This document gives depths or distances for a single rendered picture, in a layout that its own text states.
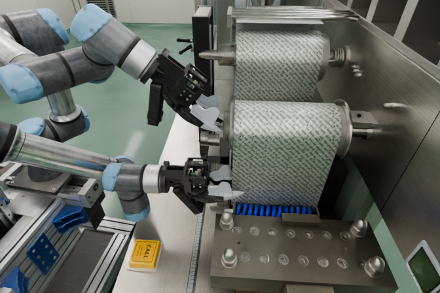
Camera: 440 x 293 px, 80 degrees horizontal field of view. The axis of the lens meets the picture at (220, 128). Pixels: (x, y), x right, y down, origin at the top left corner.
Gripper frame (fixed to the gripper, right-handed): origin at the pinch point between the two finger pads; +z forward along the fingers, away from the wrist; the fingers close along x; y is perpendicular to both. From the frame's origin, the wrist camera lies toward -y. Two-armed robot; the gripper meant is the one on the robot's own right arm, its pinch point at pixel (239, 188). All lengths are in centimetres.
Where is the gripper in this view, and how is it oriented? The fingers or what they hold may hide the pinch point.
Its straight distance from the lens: 71.1
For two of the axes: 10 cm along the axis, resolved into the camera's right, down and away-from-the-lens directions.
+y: 0.0, -8.0, -5.9
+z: 10.0, 0.4, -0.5
